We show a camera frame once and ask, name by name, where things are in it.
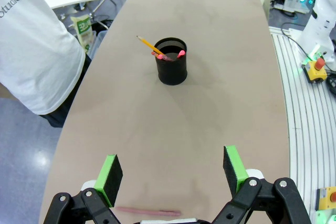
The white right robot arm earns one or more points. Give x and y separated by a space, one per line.
323 11

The green and white bag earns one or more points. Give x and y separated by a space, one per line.
84 30

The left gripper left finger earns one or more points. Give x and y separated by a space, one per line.
110 179

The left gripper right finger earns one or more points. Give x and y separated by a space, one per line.
236 171

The white slotted base platform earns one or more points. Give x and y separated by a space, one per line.
309 129

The black mesh pen holder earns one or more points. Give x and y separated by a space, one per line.
172 72

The orange sharpened pencil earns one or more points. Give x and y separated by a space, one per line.
147 43

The yellow pencil with pink eraser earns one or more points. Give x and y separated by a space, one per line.
153 53

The person in white T-shirt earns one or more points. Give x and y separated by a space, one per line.
31 51

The yellow emergency stop box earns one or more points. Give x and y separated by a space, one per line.
316 72
326 197

